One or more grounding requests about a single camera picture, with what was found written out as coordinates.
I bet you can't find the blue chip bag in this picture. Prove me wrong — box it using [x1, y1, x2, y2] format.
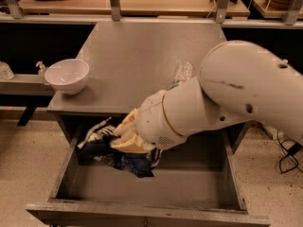
[77, 119, 162, 178]

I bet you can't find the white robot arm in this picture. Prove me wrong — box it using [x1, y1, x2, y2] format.
[110, 41, 303, 153]

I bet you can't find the grey cabinet with top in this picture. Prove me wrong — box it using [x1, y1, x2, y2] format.
[48, 22, 226, 139]

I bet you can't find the open grey top drawer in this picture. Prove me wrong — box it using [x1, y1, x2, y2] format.
[27, 125, 270, 227]

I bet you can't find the white bowl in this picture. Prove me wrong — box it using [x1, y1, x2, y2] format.
[45, 59, 90, 95]

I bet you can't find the clear plastic water bottle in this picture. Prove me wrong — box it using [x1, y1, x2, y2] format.
[170, 61, 194, 88]

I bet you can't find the left soap pump bottle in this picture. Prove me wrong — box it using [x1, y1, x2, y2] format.
[36, 61, 47, 79]

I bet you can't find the wooden background shelf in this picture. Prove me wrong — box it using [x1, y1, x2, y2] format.
[17, 0, 251, 18]

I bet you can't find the left metal bench rail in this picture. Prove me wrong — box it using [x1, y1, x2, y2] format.
[0, 74, 54, 96]

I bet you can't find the black floor cable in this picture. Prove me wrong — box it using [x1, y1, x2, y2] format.
[276, 130, 303, 174]

